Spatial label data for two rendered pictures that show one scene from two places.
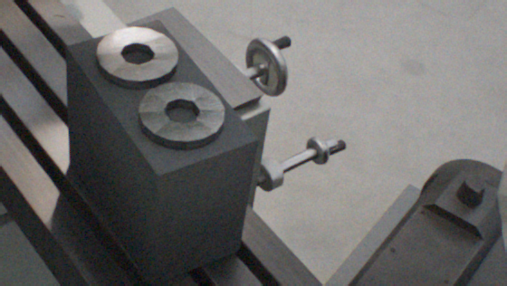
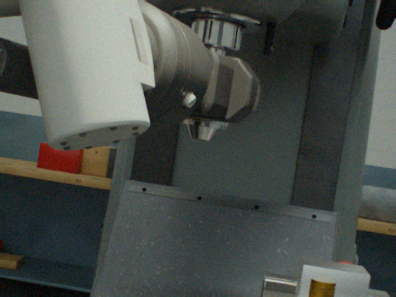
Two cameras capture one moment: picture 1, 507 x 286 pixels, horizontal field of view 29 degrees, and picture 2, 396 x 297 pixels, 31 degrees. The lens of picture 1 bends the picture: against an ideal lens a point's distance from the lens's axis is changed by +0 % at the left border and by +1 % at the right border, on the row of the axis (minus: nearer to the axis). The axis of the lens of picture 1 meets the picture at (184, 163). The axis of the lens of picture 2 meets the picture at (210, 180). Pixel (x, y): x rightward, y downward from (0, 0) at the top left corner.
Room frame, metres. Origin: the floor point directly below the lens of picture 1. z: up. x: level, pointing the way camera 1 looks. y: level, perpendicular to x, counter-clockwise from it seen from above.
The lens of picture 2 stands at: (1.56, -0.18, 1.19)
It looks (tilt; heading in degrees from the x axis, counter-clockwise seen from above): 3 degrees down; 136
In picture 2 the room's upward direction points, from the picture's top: 8 degrees clockwise
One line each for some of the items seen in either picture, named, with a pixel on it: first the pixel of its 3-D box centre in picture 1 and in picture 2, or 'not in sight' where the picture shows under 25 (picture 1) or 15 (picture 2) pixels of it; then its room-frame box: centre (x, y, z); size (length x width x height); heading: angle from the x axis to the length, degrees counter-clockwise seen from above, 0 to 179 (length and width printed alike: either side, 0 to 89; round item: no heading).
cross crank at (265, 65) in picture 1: (251, 73); not in sight; (1.37, -0.11, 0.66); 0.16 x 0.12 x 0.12; 128
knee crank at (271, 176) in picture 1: (301, 158); not in sight; (1.28, -0.22, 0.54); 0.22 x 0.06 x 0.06; 128
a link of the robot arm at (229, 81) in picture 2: not in sight; (167, 80); (1.10, 0.20, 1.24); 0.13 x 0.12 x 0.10; 25
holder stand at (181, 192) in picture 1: (155, 147); not in sight; (0.77, 0.04, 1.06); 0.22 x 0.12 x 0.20; 33
